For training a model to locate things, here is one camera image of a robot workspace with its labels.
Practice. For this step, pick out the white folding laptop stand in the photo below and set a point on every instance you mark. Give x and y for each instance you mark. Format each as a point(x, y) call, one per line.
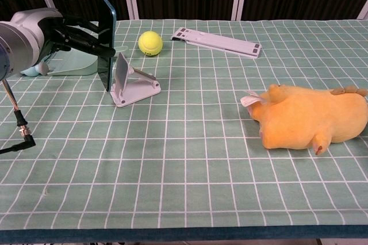
point(218, 42)

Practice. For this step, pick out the left black and grey robot hand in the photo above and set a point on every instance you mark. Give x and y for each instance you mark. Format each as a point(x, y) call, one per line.
point(77, 41)

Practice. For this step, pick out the yellow tennis ball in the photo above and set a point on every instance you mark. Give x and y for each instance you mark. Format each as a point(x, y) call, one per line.
point(150, 42)

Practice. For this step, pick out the orange plush toy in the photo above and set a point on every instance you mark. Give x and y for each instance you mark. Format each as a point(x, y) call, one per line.
point(304, 118)

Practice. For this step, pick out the black smartphone with blue edge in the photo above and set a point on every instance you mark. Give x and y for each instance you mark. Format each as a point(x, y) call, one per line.
point(105, 69)

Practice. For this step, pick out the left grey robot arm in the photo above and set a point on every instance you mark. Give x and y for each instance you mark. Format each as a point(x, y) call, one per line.
point(20, 49)

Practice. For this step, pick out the white folding phone stand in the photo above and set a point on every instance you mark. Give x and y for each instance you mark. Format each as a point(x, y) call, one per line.
point(138, 91)

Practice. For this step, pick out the green plastic dustpan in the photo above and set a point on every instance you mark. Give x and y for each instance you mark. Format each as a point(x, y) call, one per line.
point(77, 65)

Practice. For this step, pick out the green checked tablecloth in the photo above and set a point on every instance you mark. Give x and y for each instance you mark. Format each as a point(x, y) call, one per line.
point(184, 176)

